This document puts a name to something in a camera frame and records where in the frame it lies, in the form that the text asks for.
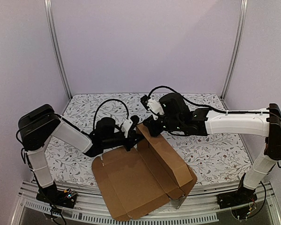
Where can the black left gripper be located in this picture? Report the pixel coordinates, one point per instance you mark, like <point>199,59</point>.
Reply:
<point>131,138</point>

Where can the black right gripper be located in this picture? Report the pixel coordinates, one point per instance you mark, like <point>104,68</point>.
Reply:
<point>151,124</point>

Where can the brown cardboard box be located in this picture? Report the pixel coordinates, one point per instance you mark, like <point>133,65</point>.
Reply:
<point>136,182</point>

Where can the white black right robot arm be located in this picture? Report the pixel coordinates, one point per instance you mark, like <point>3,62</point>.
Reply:
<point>172,115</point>

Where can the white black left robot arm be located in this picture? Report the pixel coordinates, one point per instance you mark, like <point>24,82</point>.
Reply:
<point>38,127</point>

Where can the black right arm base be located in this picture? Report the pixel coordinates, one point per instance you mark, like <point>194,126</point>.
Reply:
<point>234,198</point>

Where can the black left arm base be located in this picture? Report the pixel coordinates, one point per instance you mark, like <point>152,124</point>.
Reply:
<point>64,198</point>

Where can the floral patterned table mat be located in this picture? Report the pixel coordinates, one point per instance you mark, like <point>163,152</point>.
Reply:
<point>214,158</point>

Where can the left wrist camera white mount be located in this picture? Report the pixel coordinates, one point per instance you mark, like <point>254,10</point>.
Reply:
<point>129,124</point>

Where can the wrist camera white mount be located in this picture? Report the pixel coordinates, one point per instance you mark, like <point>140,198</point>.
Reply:
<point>153,106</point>
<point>129,124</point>

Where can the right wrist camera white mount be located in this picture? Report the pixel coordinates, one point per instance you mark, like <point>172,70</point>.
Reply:
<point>153,106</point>

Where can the aluminium front rail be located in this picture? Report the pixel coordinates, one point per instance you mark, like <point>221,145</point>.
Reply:
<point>199,208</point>

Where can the right aluminium frame post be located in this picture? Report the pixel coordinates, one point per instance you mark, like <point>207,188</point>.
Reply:
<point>237,43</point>

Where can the aluminium frame post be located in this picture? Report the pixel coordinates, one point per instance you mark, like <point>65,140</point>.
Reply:
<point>237,43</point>
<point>56,48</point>

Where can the left aluminium frame post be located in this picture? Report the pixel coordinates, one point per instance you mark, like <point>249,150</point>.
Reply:
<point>56,48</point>

